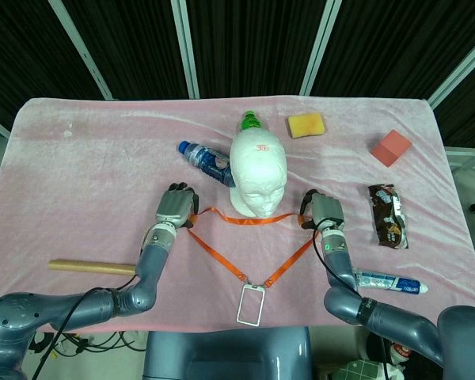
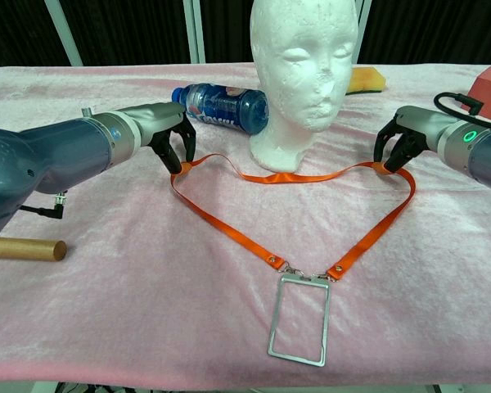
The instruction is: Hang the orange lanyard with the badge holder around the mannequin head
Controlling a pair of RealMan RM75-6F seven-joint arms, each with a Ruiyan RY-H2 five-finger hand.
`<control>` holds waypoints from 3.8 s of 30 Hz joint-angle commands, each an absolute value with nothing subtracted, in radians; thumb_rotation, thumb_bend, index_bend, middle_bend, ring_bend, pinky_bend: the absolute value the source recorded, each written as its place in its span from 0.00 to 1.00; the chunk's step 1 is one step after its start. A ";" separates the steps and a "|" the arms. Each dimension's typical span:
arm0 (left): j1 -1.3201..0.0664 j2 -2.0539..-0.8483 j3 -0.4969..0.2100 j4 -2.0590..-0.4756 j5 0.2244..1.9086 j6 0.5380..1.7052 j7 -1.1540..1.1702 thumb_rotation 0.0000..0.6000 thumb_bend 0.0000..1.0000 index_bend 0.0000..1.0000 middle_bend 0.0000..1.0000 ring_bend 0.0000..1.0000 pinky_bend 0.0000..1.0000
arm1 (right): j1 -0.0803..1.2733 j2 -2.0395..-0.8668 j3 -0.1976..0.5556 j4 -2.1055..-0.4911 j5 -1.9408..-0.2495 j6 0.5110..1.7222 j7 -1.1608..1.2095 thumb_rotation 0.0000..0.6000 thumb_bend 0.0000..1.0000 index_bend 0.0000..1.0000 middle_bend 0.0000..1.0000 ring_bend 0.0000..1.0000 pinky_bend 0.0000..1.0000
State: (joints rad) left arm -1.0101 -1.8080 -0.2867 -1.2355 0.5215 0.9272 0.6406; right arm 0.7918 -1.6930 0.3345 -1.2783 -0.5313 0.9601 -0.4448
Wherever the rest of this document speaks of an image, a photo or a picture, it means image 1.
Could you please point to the pink velvet tablecloth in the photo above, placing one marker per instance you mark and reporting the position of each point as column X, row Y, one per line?
column 103, row 178

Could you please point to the green-capped bottle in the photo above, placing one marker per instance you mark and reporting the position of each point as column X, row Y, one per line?
column 250, row 122

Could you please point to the white blue toothpaste tube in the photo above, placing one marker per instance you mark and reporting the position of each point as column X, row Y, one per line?
column 384, row 282

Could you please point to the brown snack packet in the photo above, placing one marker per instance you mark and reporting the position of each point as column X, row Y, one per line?
column 388, row 215

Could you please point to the green tiled box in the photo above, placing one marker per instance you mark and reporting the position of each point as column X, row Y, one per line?
column 364, row 370

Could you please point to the yellow sponge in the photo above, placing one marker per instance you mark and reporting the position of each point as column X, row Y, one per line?
column 306, row 126

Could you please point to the red white paper cup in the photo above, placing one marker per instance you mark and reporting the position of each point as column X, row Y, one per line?
column 401, row 352

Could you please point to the white foam mannequin head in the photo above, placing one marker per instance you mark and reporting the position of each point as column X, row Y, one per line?
column 257, row 170

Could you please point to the white frame post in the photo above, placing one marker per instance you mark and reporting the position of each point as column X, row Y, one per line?
column 459, row 67
column 83, row 51
column 186, row 47
column 320, row 47

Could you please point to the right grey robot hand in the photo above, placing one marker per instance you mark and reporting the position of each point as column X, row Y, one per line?
column 326, row 210

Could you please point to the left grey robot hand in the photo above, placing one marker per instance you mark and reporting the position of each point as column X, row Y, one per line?
column 174, row 206

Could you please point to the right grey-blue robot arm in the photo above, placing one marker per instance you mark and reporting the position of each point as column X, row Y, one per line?
column 338, row 261

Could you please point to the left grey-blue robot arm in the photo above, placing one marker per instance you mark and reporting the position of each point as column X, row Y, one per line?
column 150, row 257

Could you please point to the blue water bottle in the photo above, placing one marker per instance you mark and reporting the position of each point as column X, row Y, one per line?
column 207, row 160

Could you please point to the black round bin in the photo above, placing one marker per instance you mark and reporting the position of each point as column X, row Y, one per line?
column 374, row 346

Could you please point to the grey-blue robot torso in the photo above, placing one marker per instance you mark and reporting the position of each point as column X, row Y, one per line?
column 225, row 356

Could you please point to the pink foam block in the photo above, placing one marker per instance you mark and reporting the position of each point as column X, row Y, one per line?
column 392, row 148

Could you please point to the grey side table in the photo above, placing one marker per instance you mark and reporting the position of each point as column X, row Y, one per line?
column 469, row 178

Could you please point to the wooden stick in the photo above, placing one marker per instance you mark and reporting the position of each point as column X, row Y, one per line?
column 91, row 267

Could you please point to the black pleated curtain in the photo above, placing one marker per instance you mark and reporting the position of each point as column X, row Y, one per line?
column 253, row 39

